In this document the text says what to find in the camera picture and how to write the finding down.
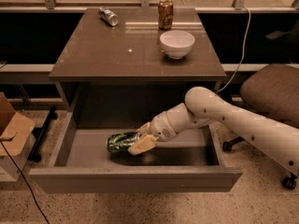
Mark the black bar stand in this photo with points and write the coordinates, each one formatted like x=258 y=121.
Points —
x=39 y=134

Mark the white ceramic bowl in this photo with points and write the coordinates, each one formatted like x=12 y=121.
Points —
x=176 y=44

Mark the cardboard box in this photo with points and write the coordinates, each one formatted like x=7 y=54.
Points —
x=16 y=134

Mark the grey cabinet desk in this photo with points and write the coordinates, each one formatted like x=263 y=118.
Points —
x=119 y=77

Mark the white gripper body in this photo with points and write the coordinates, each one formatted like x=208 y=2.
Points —
x=161 y=127

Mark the orange soda can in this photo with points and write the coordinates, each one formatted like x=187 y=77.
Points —
x=165 y=14

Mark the silver soda can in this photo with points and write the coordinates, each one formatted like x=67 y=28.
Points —
x=108 y=16

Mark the open grey top drawer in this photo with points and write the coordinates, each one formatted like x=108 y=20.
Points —
x=80 y=162

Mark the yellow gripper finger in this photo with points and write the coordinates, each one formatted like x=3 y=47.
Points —
x=144 y=129
x=144 y=142

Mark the brown office chair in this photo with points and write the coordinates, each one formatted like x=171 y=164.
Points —
x=273 y=91

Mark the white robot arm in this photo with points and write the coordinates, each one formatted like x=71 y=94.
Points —
x=277 y=140

